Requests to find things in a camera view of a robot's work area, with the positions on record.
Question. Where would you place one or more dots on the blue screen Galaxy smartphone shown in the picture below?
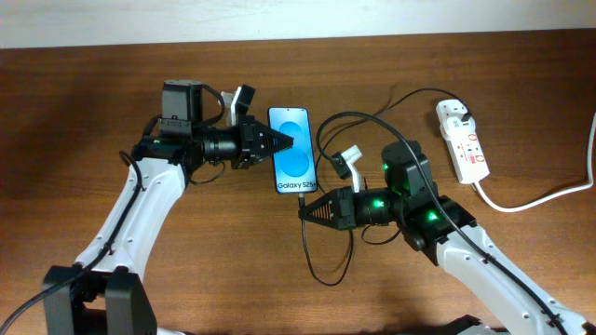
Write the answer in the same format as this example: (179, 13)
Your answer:
(294, 168)

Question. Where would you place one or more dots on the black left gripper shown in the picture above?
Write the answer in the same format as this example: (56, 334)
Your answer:
(250, 150)

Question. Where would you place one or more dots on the white charger plug adapter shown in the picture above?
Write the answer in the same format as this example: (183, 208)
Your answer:
(454, 128)

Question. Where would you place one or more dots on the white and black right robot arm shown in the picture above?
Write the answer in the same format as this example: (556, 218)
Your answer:
(451, 239)

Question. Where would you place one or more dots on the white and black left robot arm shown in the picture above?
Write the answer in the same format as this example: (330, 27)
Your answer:
(102, 292)

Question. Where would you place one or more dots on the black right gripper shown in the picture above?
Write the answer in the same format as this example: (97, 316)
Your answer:
(344, 205)

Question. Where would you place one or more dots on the white power strip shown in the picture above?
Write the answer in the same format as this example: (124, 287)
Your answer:
(467, 156)

